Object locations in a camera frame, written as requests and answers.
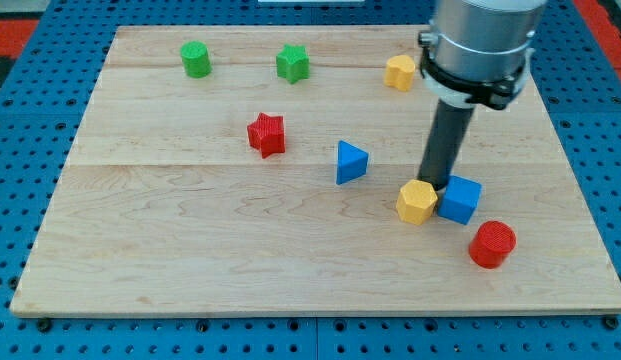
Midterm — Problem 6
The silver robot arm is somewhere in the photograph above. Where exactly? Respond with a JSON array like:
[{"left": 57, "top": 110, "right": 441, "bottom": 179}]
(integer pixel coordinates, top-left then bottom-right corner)
[{"left": 417, "top": 0, "right": 547, "bottom": 110}]

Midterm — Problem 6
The blue triangle block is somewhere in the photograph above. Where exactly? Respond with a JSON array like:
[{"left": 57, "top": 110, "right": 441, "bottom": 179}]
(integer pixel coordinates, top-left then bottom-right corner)
[{"left": 336, "top": 140, "right": 369, "bottom": 185}]

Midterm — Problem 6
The yellow hexagon block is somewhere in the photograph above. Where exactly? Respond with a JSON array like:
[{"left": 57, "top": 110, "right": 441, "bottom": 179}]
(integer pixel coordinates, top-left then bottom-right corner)
[{"left": 396, "top": 179, "right": 438, "bottom": 225}]

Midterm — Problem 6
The red star block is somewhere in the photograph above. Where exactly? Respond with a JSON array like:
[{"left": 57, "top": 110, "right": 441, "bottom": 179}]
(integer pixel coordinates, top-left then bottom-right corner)
[{"left": 247, "top": 113, "right": 286, "bottom": 159}]

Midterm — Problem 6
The wooden board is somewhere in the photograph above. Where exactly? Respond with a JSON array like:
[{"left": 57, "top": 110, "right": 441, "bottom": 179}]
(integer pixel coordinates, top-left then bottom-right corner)
[{"left": 11, "top": 25, "right": 621, "bottom": 318}]

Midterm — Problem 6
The green star block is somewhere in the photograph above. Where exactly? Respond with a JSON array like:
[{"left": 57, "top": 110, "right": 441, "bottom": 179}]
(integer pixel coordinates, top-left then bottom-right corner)
[{"left": 276, "top": 44, "right": 310, "bottom": 84}]

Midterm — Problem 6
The yellow heart block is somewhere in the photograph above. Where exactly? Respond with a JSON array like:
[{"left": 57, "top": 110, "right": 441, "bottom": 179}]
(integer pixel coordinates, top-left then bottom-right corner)
[{"left": 383, "top": 55, "right": 416, "bottom": 92}]

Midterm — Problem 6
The blue cube block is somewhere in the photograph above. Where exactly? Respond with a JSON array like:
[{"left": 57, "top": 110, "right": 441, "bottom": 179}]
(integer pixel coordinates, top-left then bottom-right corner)
[{"left": 437, "top": 176, "right": 482, "bottom": 225}]

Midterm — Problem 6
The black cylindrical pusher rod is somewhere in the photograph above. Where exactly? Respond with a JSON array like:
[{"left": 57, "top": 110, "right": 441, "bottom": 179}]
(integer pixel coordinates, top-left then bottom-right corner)
[{"left": 417, "top": 100, "right": 474, "bottom": 191}]

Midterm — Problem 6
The green cylinder block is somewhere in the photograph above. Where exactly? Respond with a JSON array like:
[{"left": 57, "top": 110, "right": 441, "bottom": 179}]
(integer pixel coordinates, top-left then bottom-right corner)
[{"left": 180, "top": 41, "right": 212, "bottom": 78}]

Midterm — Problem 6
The red cylinder block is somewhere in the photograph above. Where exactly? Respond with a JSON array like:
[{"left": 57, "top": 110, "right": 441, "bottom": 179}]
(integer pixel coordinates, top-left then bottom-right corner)
[{"left": 468, "top": 220, "right": 517, "bottom": 269}]

